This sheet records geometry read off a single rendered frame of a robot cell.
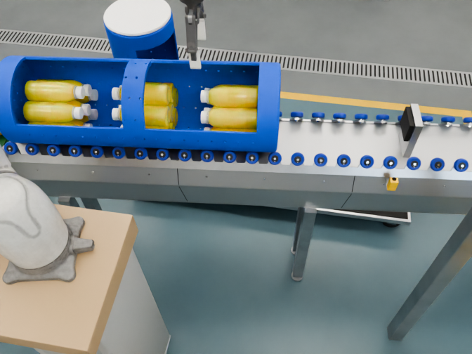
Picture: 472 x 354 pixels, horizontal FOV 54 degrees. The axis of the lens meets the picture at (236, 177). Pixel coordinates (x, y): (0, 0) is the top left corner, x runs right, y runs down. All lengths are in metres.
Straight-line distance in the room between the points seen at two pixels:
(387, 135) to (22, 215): 1.20
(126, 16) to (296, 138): 0.89
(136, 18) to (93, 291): 1.19
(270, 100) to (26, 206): 0.71
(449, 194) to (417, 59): 2.01
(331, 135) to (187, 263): 1.11
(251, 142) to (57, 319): 0.72
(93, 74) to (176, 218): 1.11
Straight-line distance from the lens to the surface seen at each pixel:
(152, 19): 2.02
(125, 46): 2.00
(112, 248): 1.27
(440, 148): 1.74
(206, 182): 1.61
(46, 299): 1.27
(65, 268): 1.26
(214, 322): 2.29
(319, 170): 1.57
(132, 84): 1.44
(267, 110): 1.37
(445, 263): 1.67
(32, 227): 1.12
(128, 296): 1.55
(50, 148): 1.69
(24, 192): 1.11
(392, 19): 3.95
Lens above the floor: 2.16
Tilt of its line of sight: 53 degrees down
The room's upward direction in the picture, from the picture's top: 2 degrees counter-clockwise
